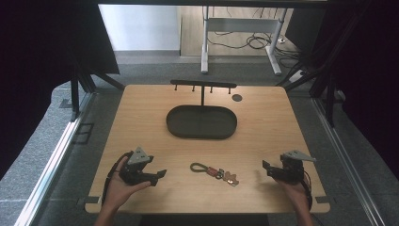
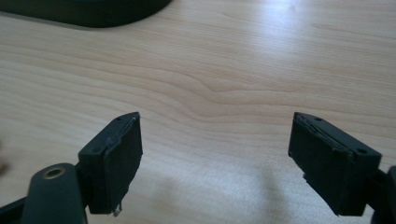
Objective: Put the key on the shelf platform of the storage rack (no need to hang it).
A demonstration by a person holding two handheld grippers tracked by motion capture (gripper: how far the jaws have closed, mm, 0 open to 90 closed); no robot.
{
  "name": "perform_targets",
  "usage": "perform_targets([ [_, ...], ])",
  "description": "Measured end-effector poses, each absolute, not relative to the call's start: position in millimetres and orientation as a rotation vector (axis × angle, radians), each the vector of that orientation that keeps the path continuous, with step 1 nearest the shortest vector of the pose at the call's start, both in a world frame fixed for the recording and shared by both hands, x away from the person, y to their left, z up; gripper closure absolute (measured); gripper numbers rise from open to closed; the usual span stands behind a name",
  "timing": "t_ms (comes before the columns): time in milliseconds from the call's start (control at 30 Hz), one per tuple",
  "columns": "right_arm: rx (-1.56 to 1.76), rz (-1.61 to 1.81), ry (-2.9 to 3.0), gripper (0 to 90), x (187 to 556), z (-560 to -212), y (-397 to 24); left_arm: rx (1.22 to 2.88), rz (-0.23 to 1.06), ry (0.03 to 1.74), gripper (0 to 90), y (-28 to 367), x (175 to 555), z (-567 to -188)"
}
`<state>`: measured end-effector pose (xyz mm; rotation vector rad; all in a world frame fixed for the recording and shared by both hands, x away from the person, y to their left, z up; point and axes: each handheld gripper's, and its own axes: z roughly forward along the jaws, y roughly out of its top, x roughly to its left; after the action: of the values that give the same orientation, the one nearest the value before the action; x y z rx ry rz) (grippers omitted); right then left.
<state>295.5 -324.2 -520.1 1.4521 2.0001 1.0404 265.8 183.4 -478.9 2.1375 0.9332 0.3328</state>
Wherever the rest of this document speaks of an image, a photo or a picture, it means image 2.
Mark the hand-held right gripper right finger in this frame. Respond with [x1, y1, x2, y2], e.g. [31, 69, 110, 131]
[287, 111, 383, 217]

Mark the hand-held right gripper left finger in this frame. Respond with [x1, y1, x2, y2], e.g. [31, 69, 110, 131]
[77, 111, 144, 217]

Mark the black rounded base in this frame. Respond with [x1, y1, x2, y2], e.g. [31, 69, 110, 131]
[0, 0, 173, 29]

